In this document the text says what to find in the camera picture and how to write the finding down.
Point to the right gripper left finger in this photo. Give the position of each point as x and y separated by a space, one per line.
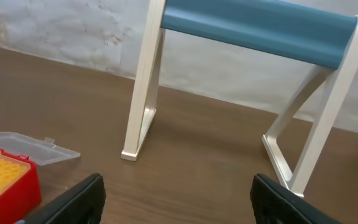
76 205

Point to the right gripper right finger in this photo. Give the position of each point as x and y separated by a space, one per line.
278 208

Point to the white and blue stand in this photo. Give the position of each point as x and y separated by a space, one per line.
259 28

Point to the red and yellow tip box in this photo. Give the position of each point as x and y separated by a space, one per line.
11 193

